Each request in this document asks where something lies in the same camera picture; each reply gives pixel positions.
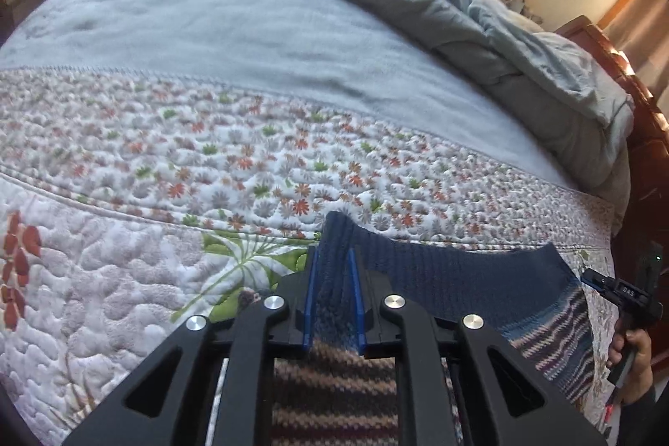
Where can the grey duvet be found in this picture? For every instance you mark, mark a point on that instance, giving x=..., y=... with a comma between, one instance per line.
x=496, y=54

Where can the light blue quilted bed sheet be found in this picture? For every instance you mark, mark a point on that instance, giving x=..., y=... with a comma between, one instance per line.
x=209, y=17

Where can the person's right forearm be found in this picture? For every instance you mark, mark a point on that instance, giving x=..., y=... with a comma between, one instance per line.
x=648, y=407

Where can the blue striped knit sweater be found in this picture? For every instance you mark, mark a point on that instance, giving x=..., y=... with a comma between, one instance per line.
x=449, y=289

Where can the wooden bed headboard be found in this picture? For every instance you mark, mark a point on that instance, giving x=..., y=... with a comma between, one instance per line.
x=648, y=164

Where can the floral quilted blanket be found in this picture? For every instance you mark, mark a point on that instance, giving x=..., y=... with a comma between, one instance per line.
x=157, y=164

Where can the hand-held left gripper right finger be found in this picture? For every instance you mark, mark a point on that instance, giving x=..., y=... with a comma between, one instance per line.
x=356, y=305

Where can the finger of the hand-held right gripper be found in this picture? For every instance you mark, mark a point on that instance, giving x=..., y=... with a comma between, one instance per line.
x=601, y=284

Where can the person's right hand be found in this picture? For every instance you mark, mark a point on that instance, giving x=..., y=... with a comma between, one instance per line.
x=638, y=357

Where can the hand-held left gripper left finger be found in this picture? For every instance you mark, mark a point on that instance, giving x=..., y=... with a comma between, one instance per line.
x=312, y=305

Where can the floral pillow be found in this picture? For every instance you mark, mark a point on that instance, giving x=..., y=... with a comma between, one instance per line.
x=515, y=4

